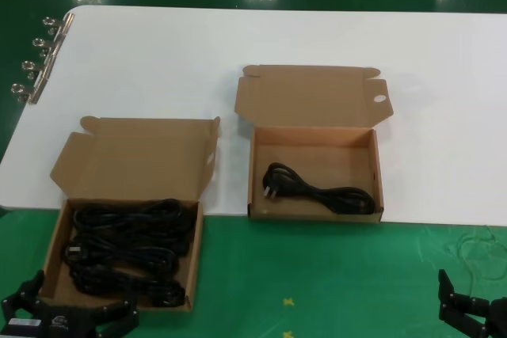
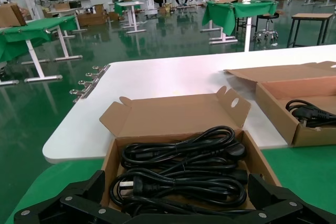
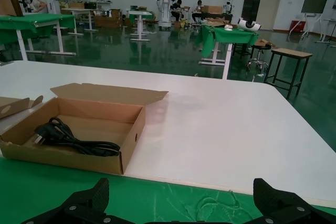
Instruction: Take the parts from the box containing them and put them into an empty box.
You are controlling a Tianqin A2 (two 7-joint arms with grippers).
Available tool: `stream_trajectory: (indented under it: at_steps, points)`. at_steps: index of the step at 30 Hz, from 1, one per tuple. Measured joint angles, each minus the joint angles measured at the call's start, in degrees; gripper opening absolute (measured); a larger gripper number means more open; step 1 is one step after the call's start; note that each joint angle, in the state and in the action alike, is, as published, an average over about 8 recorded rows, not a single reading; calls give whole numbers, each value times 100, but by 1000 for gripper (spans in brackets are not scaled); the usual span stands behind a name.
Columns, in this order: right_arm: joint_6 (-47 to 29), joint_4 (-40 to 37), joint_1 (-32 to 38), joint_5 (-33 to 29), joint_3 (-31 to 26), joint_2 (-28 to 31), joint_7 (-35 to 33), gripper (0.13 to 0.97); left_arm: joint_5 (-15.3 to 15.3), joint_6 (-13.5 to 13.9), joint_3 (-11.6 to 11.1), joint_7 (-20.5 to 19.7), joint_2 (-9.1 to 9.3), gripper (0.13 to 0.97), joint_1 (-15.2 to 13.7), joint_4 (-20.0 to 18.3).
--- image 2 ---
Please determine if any white metal desk frame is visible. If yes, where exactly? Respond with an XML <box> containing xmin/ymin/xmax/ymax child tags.
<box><xmin>115</xmin><ymin>2</ymin><xmax>146</xmax><ymax>35</ymax></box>
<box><xmin>201</xmin><ymin>16</ymin><xmax>253</xmax><ymax>52</ymax></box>

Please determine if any cardboard box with round lid hole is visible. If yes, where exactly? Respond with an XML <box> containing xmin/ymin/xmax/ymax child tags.
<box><xmin>99</xmin><ymin>85</ymin><xmax>283</xmax><ymax>210</ymax></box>

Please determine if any tilted brown cardboard box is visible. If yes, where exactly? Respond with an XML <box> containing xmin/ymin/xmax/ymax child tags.
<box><xmin>0</xmin><ymin>3</ymin><xmax>27</xmax><ymax>27</ymax></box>

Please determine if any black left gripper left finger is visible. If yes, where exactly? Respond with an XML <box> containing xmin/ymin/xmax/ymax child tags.
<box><xmin>13</xmin><ymin>170</ymin><xmax>132</xmax><ymax>224</ymax></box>

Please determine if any green covered table left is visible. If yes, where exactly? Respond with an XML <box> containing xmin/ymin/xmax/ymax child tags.
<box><xmin>0</xmin><ymin>27</ymin><xmax>83</xmax><ymax>86</ymax></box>

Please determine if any green work tablecloth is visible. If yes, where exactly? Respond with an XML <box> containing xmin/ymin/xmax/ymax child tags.
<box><xmin>5</xmin><ymin>144</ymin><xmax>336</xmax><ymax>224</ymax></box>

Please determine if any silver metal binder clip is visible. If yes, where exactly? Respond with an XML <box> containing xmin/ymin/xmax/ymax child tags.
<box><xmin>78</xmin><ymin>79</ymin><xmax>99</xmax><ymax>90</ymax></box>
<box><xmin>69</xmin><ymin>89</ymin><xmax>92</xmax><ymax>103</ymax></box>
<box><xmin>92</xmin><ymin>63</ymin><xmax>111</xmax><ymax>74</ymax></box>
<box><xmin>85</xmin><ymin>71</ymin><xmax>106</xmax><ymax>81</ymax></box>

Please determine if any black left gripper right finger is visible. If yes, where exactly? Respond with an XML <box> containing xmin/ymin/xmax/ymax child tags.
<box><xmin>244</xmin><ymin>173</ymin><xmax>329</xmax><ymax>224</ymax></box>

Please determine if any green draped tablecloth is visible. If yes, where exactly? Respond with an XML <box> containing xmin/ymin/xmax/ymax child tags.
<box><xmin>114</xmin><ymin>1</ymin><xmax>145</xmax><ymax>17</ymax></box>
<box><xmin>0</xmin><ymin>15</ymin><xmax>78</xmax><ymax>62</ymax></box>
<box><xmin>201</xmin><ymin>0</ymin><xmax>279</xmax><ymax>36</ymax></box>

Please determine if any cardboard box with oval lid hole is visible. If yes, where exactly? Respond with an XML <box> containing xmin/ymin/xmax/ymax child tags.
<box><xmin>223</xmin><ymin>60</ymin><xmax>336</xmax><ymax>148</ymax></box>

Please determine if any wood top black table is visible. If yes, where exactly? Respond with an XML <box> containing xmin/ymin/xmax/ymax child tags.
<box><xmin>287</xmin><ymin>13</ymin><xmax>334</xmax><ymax>49</ymax></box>

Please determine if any black stool chrome base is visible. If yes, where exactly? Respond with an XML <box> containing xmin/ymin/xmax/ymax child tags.
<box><xmin>254</xmin><ymin>13</ymin><xmax>280</xmax><ymax>44</ymax></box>

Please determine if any black power cord bundle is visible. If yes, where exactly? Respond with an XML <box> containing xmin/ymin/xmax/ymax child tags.
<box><xmin>110</xmin><ymin>167</ymin><xmax>249</xmax><ymax>209</ymax></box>
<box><xmin>123</xmin><ymin>199</ymin><xmax>254</xmax><ymax>219</ymax></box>
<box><xmin>121</xmin><ymin>126</ymin><xmax>246</xmax><ymax>168</ymax></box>
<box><xmin>285</xmin><ymin>99</ymin><xmax>336</xmax><ymax>129</ymax></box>

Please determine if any open cardboard box stack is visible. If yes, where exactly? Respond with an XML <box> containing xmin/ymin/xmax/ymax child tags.
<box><xmin>76</xmin><ymin>4</ymin><xmax>109</xmax><ymax>27</ymax></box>

